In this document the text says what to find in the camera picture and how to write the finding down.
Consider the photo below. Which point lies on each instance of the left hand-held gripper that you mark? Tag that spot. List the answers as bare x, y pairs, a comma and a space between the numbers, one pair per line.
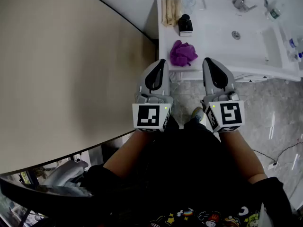
151, 98

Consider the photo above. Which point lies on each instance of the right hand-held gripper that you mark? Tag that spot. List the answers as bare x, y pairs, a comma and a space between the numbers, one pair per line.
230, 116

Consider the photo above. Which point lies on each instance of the purple object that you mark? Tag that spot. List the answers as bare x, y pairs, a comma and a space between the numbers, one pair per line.
182, 53

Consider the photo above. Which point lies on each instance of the black soap dispenser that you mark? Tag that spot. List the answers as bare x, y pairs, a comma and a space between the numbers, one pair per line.
185, 25

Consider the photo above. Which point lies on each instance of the person's right forearm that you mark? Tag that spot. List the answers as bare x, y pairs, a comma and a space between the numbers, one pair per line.
241, 155

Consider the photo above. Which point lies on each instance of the person's left forearm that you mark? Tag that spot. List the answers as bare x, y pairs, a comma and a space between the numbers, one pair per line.
127, 152

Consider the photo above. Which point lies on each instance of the clear tube with blue cap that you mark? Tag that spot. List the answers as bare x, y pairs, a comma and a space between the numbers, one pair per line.
291, 49

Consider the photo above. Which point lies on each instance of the white sink basin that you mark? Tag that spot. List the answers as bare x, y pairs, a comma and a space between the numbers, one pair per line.
213, 46

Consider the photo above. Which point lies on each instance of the person's shoe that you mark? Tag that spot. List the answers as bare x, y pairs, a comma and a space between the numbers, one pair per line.
198, 115

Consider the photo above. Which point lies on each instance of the metal sink drain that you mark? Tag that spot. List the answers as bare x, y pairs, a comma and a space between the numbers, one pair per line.
236, 35

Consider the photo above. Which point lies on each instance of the beige rolled towel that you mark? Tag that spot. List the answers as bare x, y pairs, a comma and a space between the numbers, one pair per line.
178, 7
169, 11
163, 11
174, 8

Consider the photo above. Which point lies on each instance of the small clear stick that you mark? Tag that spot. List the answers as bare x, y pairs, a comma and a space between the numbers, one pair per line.
204, 3

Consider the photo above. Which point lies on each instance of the person's black printed clothing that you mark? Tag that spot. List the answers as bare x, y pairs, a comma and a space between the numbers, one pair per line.
184, 174

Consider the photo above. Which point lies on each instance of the white power strip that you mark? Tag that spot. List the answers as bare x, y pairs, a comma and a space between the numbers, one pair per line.
273, 166

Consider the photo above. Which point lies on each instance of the grey fabric bundle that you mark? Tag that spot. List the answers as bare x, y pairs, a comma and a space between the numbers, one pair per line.
64, 174

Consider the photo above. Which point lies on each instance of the black curved rail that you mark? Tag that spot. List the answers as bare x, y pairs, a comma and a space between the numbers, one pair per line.
35, 193

